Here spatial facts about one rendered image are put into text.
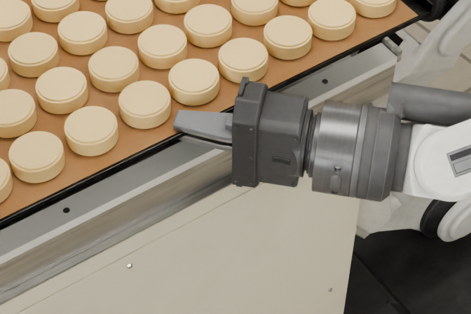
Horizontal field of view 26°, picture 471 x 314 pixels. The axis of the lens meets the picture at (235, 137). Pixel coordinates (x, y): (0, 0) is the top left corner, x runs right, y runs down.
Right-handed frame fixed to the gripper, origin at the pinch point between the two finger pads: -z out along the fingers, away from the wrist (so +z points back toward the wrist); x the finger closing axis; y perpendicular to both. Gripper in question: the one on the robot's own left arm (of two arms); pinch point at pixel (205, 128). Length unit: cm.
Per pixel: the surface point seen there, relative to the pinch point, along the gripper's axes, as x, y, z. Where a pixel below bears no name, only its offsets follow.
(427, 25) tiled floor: -99, -132, 25
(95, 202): -9.7, 3.8, -10.9
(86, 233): -13.0, 5.4, -11.8
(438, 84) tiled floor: -99, -112, 29
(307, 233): -33.8, -14.5, 9.5
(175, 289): -30.1, -0.5, -4.4
